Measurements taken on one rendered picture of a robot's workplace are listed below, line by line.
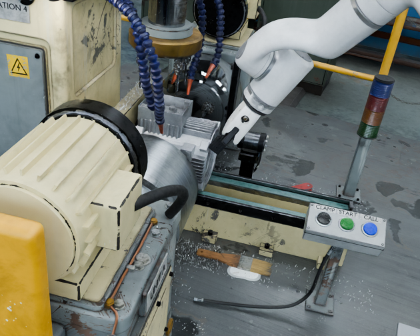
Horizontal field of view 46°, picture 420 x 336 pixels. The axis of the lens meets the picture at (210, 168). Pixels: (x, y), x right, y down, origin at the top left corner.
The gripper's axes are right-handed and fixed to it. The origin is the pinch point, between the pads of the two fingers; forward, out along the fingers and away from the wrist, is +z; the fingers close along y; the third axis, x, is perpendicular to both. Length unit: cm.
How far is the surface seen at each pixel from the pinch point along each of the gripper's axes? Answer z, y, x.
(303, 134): 13, 74, -34
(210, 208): 16.5, -1.1, -10.0
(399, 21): -24, 225, -67
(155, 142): -1.0, -18.2, 13.5
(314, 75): 63, 318, -70
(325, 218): -12.8, -19.1, -25.4
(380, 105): -26, 33, -33
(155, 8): -17.4, 1.7, 31.9
